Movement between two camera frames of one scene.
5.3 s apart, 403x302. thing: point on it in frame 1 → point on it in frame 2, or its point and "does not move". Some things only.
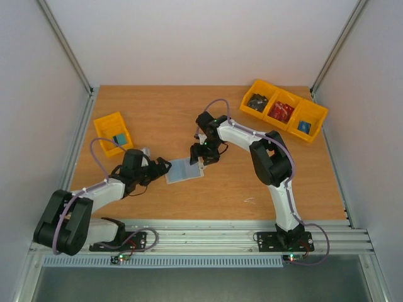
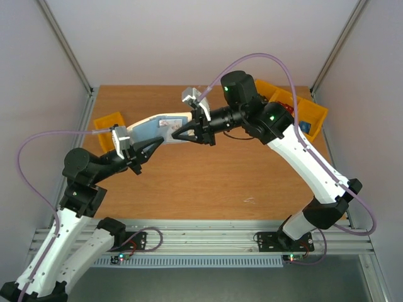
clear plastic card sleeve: (181, 170) → (161, 126)
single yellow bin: (108, 126) does not move
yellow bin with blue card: (308, 112) does not move
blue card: (304, 126) does not move
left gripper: (162, 166) → (137, 151)
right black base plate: (285, 241) does not move
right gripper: (203, 153) → (204, 128)
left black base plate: (131, 241) does not move
